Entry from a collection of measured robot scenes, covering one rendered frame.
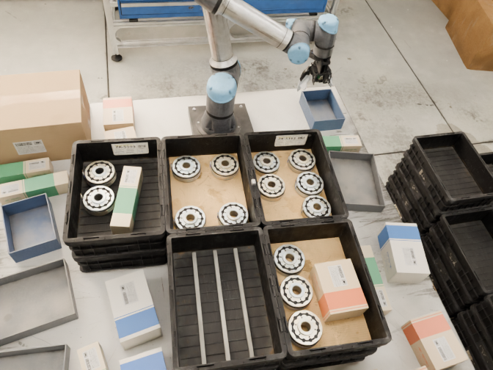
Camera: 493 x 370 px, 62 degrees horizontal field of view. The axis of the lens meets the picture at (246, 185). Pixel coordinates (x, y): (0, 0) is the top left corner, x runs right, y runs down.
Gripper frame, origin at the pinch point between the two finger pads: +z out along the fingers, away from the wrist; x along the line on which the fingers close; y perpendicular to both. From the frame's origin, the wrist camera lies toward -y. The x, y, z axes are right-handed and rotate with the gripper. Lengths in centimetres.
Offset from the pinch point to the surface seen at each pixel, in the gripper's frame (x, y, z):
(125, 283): -83, 75, 1
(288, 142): -19.0, 29.9, -2.4
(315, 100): 6.5, -9.5, 17.7
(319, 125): 1.9, 9.9, 13.3
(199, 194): -56, 47, -1
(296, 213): -23, 59, 2
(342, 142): 8.7, 22.2, 12.2
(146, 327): -77, 90, 1
